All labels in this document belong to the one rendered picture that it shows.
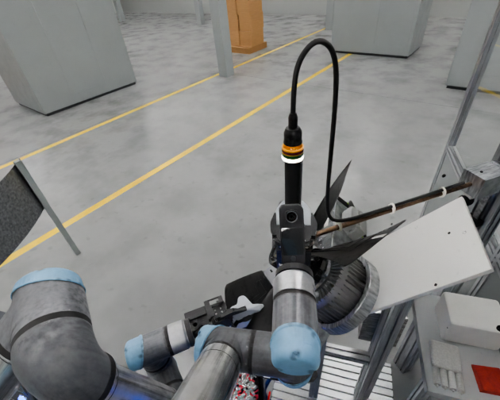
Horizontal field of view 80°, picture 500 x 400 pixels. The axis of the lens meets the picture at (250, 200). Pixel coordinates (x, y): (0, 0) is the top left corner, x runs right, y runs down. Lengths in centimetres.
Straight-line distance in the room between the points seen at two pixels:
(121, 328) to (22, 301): 181
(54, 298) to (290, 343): 40
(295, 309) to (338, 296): 45
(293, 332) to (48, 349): 37
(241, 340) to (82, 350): 26
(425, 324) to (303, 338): 88
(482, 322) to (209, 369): 96
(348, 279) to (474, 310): 48
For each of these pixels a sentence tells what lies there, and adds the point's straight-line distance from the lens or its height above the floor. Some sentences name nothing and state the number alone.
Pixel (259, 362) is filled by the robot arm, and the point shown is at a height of 138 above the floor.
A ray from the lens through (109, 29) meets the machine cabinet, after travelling 720.
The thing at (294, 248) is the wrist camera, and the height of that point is 150.
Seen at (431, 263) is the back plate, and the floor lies 127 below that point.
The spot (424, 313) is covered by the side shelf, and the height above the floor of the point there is 86.
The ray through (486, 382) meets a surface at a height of 88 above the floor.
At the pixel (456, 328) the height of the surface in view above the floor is 95.
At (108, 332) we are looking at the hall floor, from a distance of 247.
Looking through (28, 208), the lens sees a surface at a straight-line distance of 268.
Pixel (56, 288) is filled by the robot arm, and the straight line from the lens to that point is 65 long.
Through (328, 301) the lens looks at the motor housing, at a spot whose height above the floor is 113.
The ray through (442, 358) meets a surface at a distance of 125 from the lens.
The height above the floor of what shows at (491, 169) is 140.
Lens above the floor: 193
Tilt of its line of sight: 39 degrees down
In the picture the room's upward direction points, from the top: 6 degrees counter-clockwise
